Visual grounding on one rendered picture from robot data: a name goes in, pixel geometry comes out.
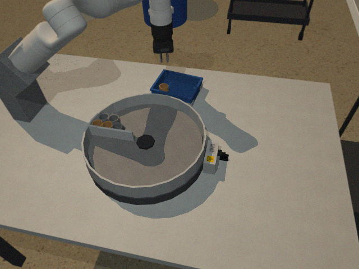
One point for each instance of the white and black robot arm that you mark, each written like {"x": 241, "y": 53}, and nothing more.
{"x": 64, "y": 16}

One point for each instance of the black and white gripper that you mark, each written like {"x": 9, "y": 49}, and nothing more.
{"x": 162, "y": 31}

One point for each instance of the bronze bushing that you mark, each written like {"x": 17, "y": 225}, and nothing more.
{"x": 97, "y": 123}
{"x": 163, "y": 87}
{"x": 107, "y": 124}

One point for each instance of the blue square tray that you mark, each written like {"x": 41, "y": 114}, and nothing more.
{"x": 182, "y": 86}

